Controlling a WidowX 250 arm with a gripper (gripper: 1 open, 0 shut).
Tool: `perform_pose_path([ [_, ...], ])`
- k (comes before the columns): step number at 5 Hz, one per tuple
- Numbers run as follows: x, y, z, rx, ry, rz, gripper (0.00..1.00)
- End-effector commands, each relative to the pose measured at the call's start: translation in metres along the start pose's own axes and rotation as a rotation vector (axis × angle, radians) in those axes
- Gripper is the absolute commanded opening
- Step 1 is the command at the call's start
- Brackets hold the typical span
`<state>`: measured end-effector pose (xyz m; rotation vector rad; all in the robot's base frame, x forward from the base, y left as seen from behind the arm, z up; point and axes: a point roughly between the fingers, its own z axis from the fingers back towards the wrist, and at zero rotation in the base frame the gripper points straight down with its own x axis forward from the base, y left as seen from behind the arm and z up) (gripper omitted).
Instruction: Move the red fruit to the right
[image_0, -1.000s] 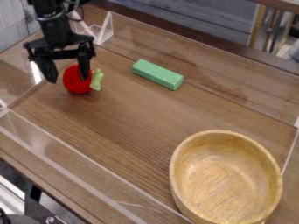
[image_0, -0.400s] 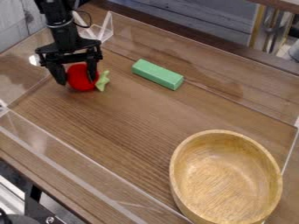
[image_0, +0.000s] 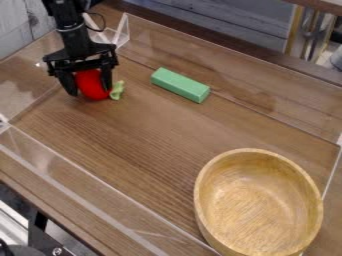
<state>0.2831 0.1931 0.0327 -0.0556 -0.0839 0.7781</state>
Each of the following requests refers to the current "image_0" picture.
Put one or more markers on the wooden chair in background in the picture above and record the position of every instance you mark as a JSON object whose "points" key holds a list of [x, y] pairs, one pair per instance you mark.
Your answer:
{"points": [[311, 27]]}

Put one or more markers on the clear acrylic tray wall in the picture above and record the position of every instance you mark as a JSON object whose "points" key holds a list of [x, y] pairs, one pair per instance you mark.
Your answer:
{"points": [[109, 166]]}

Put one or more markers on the red plush fruit green leaf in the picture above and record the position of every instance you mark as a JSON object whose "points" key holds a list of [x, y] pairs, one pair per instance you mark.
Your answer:
{"points": [[89, 85]]}

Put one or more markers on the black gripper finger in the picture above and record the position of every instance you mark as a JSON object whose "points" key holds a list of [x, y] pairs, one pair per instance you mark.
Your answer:
{"points": [[105, 76], [67, 81]]}

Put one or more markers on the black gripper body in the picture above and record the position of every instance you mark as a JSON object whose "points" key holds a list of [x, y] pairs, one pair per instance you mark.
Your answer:
{"points": [[80, 54]]}

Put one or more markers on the green rectangular block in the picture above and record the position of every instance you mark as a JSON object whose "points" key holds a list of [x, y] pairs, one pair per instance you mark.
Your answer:
{"points": [[180, 85]]}

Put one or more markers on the wooden bowl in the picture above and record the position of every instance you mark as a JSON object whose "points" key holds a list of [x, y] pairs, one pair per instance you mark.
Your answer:
{"points": [[256, 203]]}

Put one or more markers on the clear acrylic corner bracket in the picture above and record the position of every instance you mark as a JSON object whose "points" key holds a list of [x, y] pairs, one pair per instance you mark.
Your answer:
{"points": [[116, 36]]}

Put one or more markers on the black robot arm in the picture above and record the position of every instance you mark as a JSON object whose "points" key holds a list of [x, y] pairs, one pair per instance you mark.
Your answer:
{"points": [[67, 12]]}

